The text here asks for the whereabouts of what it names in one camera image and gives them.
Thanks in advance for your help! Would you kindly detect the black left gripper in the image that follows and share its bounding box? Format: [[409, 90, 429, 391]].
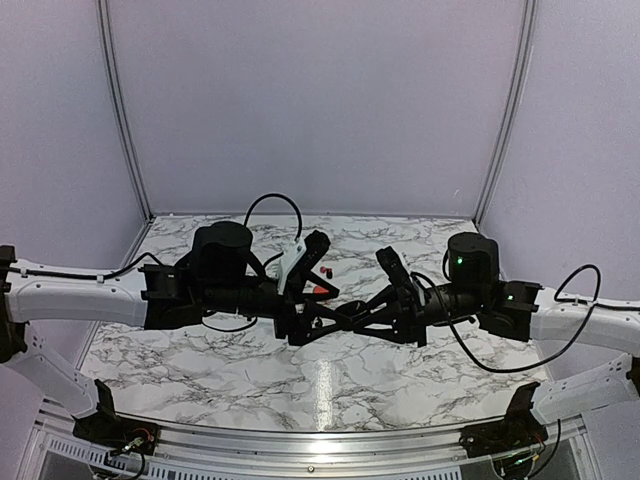
[[202, 273, 352, 347]]

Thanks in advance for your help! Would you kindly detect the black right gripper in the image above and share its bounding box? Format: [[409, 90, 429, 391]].
[[351, 283, 486, 348]]

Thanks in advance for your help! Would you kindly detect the black earbud charging case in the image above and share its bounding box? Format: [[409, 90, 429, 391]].
[[335, 300, 369, 321]]

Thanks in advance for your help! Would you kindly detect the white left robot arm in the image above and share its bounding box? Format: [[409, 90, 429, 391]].
[[1, 221, 352, 445]]

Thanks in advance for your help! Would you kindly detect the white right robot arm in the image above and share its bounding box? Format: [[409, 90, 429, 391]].
[[352, 232, 639, 448]]

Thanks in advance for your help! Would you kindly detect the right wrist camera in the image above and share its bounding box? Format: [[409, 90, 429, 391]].
[[376, 246, 423, 308]]

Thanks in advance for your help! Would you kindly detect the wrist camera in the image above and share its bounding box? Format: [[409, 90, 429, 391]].
[[376, 246, 423, 308], [276, 230, 330, 296]]

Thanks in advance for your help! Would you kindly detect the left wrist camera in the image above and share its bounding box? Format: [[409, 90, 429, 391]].
[[276, 230, 330, 296]]

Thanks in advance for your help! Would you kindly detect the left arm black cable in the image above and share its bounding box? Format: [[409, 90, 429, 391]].
[[19, 192, 304, 334]]

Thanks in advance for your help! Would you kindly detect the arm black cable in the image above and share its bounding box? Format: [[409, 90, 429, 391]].
[[434, 263, 601, 374], [19, 192, 304, 334]]

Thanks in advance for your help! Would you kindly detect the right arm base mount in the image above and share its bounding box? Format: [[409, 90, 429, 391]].
[[459, 382, 548, 458]]

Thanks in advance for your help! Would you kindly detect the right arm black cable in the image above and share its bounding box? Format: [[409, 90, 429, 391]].
[[434, 263, 601, 374]]

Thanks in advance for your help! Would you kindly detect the front aluminium rail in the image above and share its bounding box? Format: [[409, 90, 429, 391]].
[[16, 400, 602, 479]]

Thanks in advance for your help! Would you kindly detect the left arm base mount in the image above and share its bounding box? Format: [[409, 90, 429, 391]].
[[72, 380, 160, 456]]

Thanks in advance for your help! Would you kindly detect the right aluminium frame post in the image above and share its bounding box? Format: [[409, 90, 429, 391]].
[[472, 0, 539, 229]]

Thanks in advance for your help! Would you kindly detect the aluminium frame post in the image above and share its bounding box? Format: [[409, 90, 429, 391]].
[[472, 0, 539, 229], [96, 0, 154, 223]]

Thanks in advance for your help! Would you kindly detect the left aluminium frame post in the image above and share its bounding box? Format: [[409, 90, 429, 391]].
[[96, 0, 154, 223]]

